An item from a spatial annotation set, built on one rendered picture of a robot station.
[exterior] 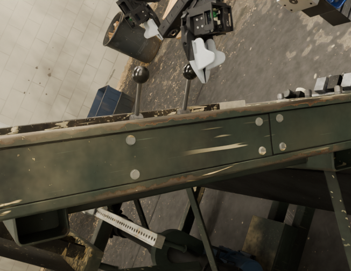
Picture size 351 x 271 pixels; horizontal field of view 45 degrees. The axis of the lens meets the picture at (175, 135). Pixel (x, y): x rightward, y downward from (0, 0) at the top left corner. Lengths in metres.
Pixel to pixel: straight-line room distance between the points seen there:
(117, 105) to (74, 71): 1.21
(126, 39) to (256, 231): 3.83
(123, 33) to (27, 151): 5.10
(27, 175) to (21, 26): 5.96
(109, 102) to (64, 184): 5.00
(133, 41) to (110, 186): 5.12
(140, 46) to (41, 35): 1.57
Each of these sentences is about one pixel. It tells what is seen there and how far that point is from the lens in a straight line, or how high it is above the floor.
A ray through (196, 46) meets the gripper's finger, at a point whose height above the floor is 1.48.
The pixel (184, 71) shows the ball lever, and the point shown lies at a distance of 0.93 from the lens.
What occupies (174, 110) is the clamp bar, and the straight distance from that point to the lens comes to 1.54.
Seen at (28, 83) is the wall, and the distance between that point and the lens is 6.42.
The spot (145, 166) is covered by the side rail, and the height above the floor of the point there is 1.56.
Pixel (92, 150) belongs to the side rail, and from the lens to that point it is 0.62.
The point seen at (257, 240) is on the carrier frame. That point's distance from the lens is 2.36.
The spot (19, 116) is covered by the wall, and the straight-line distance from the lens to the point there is 6.38.
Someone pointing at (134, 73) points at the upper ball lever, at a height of 1.56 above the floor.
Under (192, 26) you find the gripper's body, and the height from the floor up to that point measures 1.50.
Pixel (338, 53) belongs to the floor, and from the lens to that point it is 2.96.
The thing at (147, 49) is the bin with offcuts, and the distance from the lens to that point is 5.78.
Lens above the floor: 1.82
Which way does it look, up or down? 25 degrees down
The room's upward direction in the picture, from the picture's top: 64 degrees counter-clockwise
